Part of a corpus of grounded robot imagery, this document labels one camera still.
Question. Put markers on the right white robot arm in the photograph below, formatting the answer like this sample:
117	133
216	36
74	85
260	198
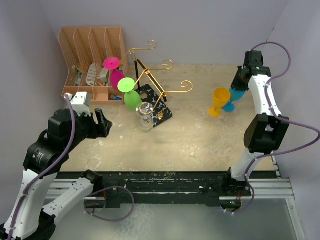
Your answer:
265	133

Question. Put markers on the small green white box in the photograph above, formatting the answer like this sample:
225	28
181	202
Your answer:
103	75

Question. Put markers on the yellow wine glass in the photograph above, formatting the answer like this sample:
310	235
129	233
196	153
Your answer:
220	98

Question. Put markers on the green wine glass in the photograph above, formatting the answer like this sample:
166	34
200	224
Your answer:
131	98

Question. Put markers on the gold wine glass rack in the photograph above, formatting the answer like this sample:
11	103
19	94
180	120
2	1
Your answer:
148	87

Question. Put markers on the pink wine glass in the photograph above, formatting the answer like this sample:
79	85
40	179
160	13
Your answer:
112	63

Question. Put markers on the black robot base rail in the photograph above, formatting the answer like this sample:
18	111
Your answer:
176	188

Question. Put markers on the blue wine glass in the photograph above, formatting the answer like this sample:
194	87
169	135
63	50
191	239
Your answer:
235	95

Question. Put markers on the clear wine glass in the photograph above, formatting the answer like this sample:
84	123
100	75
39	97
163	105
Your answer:
145	112

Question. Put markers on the blue grey glue stick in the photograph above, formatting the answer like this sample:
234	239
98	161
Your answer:
115	98

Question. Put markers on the orange desk file organizer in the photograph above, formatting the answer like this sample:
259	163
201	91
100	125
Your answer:
82	46

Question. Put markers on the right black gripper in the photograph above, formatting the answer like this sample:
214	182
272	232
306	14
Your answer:
236	84

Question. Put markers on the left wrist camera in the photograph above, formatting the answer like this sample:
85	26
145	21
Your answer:
80	102

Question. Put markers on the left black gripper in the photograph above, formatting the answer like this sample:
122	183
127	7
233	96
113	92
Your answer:
101	129

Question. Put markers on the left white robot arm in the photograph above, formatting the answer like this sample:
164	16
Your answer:
31	219

